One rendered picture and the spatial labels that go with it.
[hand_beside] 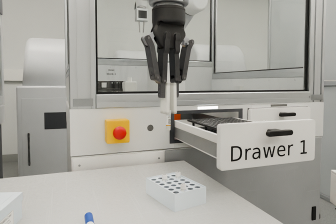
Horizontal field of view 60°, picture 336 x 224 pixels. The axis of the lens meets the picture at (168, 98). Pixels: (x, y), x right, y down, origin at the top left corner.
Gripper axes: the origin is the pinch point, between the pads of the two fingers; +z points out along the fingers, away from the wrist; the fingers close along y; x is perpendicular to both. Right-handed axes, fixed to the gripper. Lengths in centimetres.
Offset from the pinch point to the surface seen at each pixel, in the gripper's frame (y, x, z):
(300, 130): 34.2, -10.3, 8.9
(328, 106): 215, 83, 17
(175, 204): -2.7, -7.2, 21.5
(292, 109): 68, 15, 7
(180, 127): 18.8, 22.4, 11.1
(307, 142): 36.8, -10.9, 12.4
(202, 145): 15.2, 6.6, 13.8
